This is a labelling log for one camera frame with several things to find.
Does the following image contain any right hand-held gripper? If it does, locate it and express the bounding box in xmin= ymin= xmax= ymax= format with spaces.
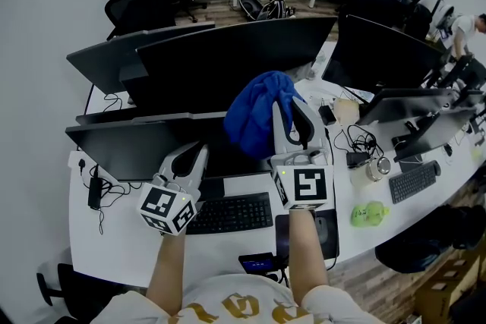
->
xmin=269 ymin=96 xmax=336 ymax=212

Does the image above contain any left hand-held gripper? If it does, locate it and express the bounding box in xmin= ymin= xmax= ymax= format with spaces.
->
xmin=136 ymin=141 xmax=210 ymax=237

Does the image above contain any blue cloth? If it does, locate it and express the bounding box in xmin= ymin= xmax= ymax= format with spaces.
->
xmin=222 ymin=70 xmax=308 ymax=161

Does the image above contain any black computer monitor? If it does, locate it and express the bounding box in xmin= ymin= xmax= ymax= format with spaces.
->
xmin=65 ymin=112 xmax=275 ymax=182

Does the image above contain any person's right forearm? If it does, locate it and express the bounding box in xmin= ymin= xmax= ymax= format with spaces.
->
xmin=287 ymin=208 xmax=330 ymax=307

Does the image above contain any person's left forearm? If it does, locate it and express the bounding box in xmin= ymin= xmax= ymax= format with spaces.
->
xmin=145 ymin=230 xmax=188 ymax=316

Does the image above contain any large curved black monitor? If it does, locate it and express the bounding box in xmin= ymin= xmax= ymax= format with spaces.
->
xmin=120 ymin=15 xmax=339 ymax=115

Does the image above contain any grey computer mouse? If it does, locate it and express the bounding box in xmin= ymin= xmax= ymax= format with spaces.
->
xmin=314 ymin=217 xmax=329 ymax=245

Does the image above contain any black flat monitor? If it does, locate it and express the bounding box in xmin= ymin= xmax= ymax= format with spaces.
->
xmin=65 ymin=23 xmax=216 ymax=96
xmin=321 ymin=14 xmax=446 ymax=96

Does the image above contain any black tilted monitor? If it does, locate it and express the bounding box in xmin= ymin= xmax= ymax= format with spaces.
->
xmin=358 ymin=87 xmax=456 ymax=127
xmin=392 ymin=106 xmax=478 ymax=163

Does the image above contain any black plug charger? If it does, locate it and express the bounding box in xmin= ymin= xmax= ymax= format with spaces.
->
xmin=317 ymin=104 xmax=338 ymax=126

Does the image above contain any beige paper bag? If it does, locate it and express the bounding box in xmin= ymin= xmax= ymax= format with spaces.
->
xmin=333 ymin=96 xmax=361 ymax=125

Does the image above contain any black keyboard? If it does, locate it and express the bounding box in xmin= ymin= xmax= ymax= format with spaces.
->
xmin=388 ymin=159 xmax=442 ymax=205
xmin=185 ymin=191 xmax=275 ymax=236

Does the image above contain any small black adapter box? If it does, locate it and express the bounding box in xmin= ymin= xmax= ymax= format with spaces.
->
xmin=346 ymin=151 xmax=370 ymax=168

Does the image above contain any round metal container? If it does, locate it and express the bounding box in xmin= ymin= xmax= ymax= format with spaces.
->
xmin=365 ymin=156 xmax=392 ymax=183

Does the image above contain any black power adapter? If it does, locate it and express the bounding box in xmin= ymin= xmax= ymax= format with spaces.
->
xmin=87 ymin=164 xmax=104 ymax=211

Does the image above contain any black mouse pad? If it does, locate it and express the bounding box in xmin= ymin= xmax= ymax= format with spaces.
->
xmin=274 ymin=208 xmax=340 ymax=262

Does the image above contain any green plastic bottle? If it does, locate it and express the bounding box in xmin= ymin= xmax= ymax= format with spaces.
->
xmin=349 ymin=200 xmax=391 ymax=228

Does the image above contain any small blue-screen device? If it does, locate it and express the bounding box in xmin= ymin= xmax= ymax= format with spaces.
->
xmin=238 ymin=252 xmax=276 ymax=275

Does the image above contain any black and white backpack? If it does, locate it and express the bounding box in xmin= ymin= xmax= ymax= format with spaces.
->
xmin=257 ymin=0 xmax=289 ymax=22

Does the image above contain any person's white printed shirt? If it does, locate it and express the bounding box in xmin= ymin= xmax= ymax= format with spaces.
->
xmin=88 ymin=272 xmax=381 ymax=324

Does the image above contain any black office chair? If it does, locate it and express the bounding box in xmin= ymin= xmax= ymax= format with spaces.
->
xmin=104 ymin=0 xmax=179 ymax=41
xmin=36 ymin=263 xmax=147 ymax=324

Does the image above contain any black bag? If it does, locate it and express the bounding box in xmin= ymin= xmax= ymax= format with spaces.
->
xmin=374 ymin=203 xmax=486 ymax=275

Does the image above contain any cardboard box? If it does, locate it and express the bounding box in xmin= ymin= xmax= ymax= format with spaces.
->
xmin=412 ymin=249 xmax=486 ymax=324

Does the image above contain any tangled black cable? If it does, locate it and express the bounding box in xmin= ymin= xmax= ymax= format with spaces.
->
xmin=333 ymin=124 xmax=385 ymax=157

